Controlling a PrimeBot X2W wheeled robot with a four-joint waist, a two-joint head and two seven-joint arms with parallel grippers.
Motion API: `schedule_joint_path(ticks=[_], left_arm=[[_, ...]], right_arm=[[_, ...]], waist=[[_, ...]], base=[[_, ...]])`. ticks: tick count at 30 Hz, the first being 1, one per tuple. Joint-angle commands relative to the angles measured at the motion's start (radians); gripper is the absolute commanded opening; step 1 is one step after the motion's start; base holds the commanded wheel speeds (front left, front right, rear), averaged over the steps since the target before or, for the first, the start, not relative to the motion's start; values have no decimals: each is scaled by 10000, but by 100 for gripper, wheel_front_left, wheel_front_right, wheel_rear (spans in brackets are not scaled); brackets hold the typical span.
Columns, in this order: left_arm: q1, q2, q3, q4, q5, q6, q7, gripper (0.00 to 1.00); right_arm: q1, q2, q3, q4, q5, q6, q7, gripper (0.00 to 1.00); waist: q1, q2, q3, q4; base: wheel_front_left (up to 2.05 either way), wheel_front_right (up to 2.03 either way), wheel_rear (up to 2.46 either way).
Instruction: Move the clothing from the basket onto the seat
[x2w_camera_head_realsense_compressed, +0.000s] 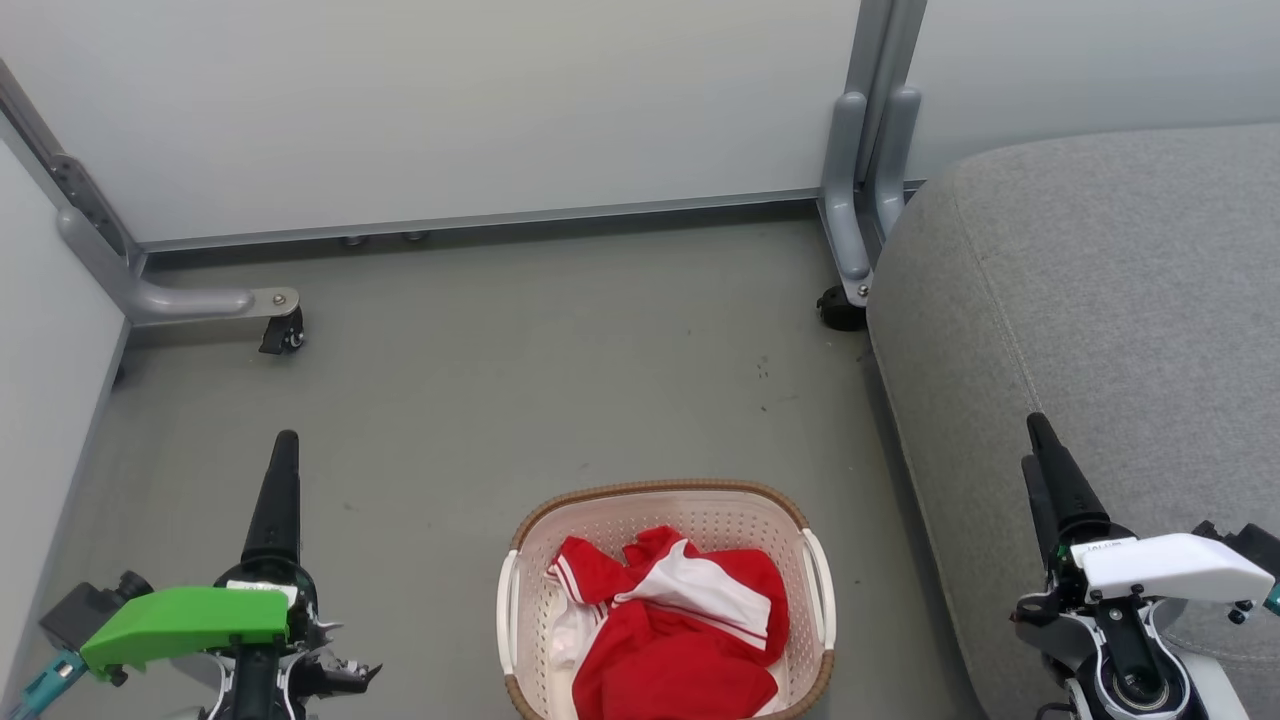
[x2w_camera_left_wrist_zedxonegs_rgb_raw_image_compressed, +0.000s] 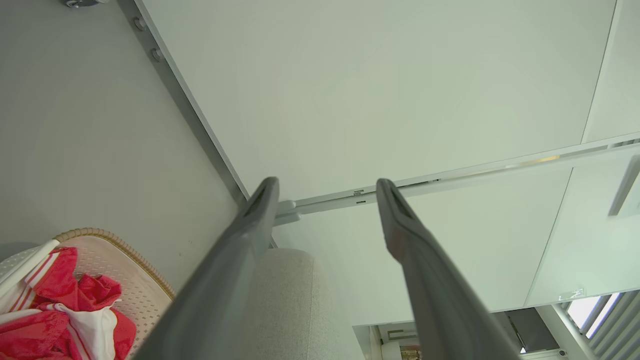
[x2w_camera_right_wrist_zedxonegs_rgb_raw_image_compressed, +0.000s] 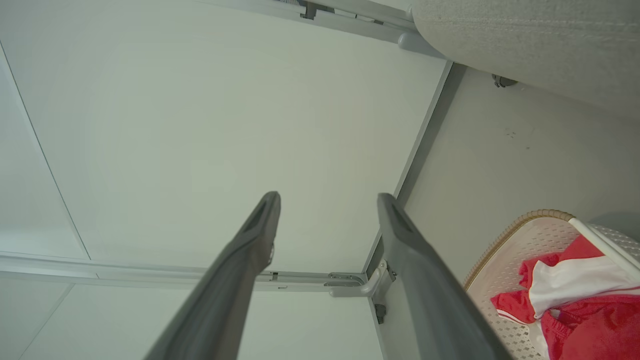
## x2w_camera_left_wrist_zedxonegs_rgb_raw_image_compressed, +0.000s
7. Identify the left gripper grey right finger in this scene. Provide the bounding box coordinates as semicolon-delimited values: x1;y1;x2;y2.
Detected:
375;178;524;360

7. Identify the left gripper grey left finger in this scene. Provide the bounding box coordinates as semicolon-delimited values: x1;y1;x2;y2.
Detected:
134;176;280;360

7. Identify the red white striped garment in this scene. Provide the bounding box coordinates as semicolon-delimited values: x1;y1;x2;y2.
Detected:
0;246;123;321

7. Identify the grey fabric couch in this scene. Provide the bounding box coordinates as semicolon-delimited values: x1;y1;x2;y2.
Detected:
239;248;367;360

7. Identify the cream perforated laundry basket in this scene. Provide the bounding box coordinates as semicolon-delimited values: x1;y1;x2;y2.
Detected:
0;228;176;360

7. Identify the grey window blind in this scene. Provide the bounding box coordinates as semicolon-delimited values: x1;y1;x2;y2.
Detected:
562;290;640;360

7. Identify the white partition rail bracket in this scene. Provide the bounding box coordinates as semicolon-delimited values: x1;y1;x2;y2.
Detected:
272;200;302;227

